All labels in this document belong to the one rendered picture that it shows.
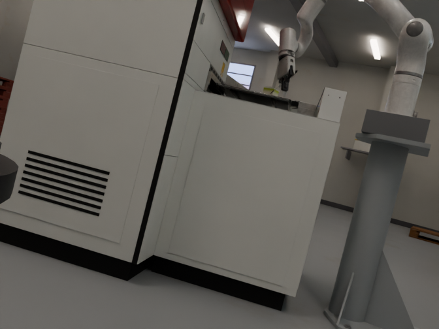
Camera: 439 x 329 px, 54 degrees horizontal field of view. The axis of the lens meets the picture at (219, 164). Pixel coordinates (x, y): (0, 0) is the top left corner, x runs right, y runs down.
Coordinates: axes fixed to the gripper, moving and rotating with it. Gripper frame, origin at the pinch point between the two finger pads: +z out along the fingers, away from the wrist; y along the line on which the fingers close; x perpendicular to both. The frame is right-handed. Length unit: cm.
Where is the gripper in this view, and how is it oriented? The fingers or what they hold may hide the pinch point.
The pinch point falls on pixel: (285, 86)
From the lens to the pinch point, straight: 222.5
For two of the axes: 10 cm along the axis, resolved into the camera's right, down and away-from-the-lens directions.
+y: -4.2, 2.2, 8.8
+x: -9.0, -2.0, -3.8
